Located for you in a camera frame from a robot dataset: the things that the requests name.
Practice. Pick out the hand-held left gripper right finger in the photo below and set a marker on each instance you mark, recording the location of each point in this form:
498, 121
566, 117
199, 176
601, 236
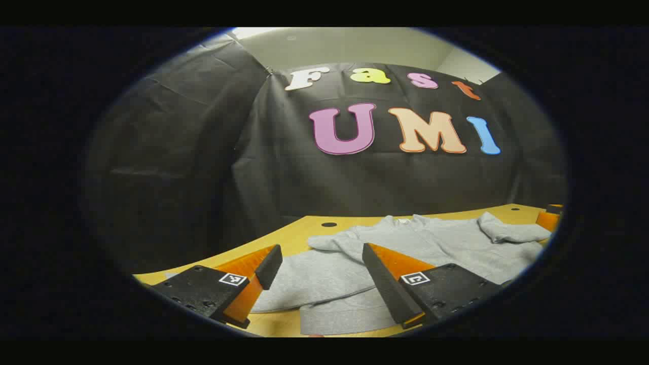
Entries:
385, 286

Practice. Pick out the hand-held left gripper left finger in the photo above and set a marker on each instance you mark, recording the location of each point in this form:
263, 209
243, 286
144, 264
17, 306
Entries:
269, 266

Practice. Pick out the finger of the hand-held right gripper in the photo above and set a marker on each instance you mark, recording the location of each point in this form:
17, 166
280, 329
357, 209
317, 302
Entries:
547, 220

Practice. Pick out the grey sweatshirt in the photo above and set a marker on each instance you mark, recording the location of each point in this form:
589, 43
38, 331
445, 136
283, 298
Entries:
456, 248

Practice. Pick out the black backdrop cloth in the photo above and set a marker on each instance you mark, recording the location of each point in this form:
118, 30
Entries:
304, 182

